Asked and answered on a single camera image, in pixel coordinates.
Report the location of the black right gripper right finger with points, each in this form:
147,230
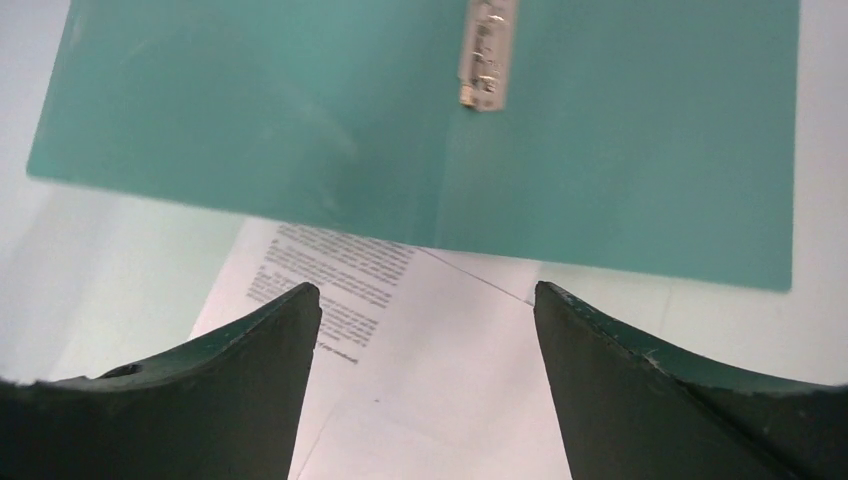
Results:
633,406

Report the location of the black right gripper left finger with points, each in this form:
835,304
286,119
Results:
224,405

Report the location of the printed white paper sheet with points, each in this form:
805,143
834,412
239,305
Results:
452,386

